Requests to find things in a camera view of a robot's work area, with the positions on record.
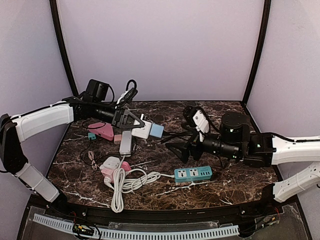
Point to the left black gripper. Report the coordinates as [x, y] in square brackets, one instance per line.
[118, 118]

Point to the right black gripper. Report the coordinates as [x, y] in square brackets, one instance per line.
[194, 149]

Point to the white cube socket adapter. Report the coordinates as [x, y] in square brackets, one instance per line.
[142, 132]

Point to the pink charger plug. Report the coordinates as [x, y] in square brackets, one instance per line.
[117, 139]

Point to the pink triangular power socket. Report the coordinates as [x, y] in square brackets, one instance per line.
[103, 130]

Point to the light blue charger plug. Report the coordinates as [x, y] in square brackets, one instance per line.
[156, 130]

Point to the teal charger plug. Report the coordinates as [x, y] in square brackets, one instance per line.
[91, 136]

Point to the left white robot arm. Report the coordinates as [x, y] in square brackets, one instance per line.
[16, 129]

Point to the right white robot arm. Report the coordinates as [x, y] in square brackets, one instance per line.
[234, 141]

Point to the white and pink cube socket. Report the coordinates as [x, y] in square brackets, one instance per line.
[109, 166]

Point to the white power strip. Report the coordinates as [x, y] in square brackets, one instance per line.
[126, 144]

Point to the teal power strip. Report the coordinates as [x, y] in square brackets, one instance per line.
[183, 175]

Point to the small circuit board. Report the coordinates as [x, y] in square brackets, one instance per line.
[82, 230]

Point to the white slotted cable duct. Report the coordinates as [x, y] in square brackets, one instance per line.
[115, 234]

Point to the left black frame post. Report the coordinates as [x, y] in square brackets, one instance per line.
[62, 47]

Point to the black frame post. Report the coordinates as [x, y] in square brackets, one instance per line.
[258, 51]
[62, 47]

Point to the right black frame post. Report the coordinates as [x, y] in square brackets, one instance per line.
[258, 51]

